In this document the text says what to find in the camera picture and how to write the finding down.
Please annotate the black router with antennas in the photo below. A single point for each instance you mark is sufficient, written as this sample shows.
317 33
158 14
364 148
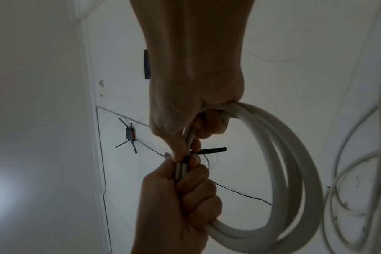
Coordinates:
129 135

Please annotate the person's left hand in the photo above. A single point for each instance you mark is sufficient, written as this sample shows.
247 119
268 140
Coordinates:
174 198

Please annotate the person's left forearm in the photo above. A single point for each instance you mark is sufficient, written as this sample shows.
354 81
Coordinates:
168 244

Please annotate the black wall panel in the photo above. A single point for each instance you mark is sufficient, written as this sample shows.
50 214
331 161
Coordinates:
147 64

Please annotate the person's right hand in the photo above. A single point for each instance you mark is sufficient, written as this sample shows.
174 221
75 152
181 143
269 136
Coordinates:
190 74

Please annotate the small white connector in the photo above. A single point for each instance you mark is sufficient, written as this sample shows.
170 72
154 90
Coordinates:
167 155

